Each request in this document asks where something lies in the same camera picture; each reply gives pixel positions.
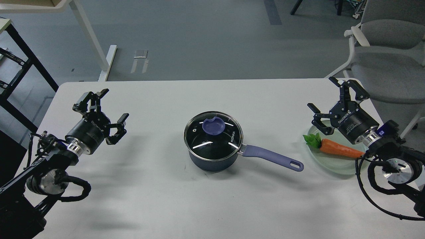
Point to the grey office chair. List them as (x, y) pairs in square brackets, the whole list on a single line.
[(389, 77)]

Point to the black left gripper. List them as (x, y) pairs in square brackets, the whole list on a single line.
[(95, 126)]

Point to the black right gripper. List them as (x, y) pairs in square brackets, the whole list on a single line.
[(355, 124)]

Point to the white desk leg frame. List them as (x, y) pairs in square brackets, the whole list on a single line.
[(104, 60)]

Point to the black metal rack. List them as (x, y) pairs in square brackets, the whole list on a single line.
[(32, 60)]

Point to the blue saucepan with handle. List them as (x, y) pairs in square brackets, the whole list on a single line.
[(247, 151)]

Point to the glass pot lid blue knob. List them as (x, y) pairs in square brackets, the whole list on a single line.
[(213, 136)]

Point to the green glass plate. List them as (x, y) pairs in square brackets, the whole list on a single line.
[(334, 163)]

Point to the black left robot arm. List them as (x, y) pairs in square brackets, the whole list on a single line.
[(26, 199)]

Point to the orange toy carrot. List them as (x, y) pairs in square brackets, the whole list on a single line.
[(331, 147)]

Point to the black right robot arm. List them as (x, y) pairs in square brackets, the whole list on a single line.
[(392, 165)]

